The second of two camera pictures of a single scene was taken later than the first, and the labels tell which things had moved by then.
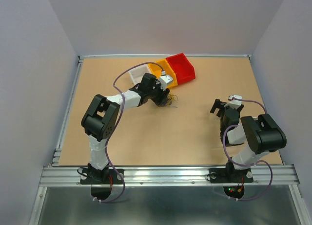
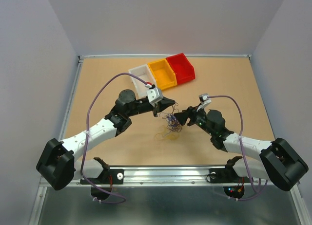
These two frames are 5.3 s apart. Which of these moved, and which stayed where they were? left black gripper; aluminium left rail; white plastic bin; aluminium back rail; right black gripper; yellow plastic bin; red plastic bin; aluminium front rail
Moved: right black gripper; left black gripper
Stayed: yellow plastic bin; aluminium back rail; red plastic bin; white plastic bin; aluminium front rail; aluminium left rail
